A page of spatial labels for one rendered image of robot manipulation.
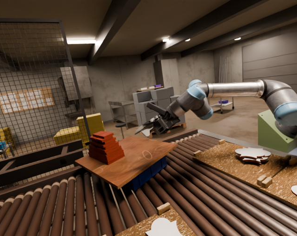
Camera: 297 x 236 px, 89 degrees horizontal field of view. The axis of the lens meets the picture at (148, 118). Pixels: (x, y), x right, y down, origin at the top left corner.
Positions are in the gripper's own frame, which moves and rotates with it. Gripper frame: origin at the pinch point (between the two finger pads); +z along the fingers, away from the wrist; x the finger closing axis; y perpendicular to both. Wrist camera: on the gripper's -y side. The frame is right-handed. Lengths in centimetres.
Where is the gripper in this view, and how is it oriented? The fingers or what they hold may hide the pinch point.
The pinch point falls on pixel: (141, 132)
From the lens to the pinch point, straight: 78.9
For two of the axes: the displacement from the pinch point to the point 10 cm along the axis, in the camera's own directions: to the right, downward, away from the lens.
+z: -7.1, 6.1, 3.5
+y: 5.2, 7.9, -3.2
